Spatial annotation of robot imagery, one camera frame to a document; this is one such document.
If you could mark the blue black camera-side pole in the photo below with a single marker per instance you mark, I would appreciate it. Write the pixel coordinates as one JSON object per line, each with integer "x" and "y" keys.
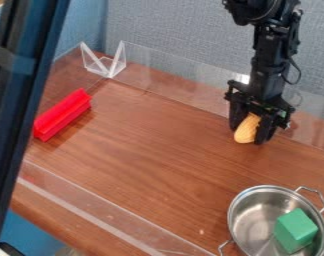
{"x": 30, "y": 30}

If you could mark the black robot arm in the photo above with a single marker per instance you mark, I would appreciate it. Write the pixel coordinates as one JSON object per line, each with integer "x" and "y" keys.
{"x": 275, "y": 20}

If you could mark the red plastic block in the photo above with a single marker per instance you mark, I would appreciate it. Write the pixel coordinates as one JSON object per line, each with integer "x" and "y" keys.
{"x": 51, "y": 121}

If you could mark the silver metal pot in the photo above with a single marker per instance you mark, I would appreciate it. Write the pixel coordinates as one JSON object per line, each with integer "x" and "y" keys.
{"x": 274, "y": 221}

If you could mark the yellow green toy corn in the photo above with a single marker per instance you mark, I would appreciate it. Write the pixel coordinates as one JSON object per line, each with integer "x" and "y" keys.
{"x": 246, "y": 129}

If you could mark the green wooden cube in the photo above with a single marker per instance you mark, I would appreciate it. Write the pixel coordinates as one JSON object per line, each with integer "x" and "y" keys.
{"x": 294, "y": 230}

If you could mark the clear acrylic back barrier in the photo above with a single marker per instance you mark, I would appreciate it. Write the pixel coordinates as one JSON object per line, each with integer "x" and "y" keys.
{"x": 198, "y": 84}

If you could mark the clear acrylic front barrier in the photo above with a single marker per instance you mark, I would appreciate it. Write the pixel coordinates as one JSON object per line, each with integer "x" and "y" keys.
{"x": 127, "y": 226}

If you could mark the clear acrylic corner bracket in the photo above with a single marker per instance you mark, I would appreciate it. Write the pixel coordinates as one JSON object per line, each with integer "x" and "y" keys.
{"x": 103, "y": 66}

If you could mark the clear acrylic barrier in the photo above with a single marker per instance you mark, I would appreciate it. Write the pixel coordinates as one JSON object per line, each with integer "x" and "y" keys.
{"x": 198, "y": 84}
{"x": 127, "y": 226}

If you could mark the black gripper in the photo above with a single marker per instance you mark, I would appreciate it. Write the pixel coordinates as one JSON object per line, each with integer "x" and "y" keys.
{"x": 245, "y": 103}

